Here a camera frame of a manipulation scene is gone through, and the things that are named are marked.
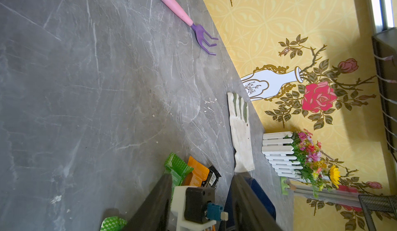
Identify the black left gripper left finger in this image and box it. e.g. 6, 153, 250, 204
123, 174, 172, 231

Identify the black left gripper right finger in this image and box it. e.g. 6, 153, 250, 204
231, 175, 281, 231

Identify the dark blue storage box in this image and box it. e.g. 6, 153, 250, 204
219, 177, 276, 231

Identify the green cookie packet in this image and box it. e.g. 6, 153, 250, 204
164, 152, 194, 197
100, 217, 128, 231

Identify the white fence flower pot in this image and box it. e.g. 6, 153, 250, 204
262, 129, 341, 197

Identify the white fabric garden glove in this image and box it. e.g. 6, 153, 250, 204
227, 92, 255, 173

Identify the pink purple garden rake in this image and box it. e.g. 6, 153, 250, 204
161, 0, 219, 56

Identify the black wire mesh basket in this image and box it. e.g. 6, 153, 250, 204
358, 194, 397, 231

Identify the grey wall shelf tray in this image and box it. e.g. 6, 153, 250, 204
372, 27, 397, 158

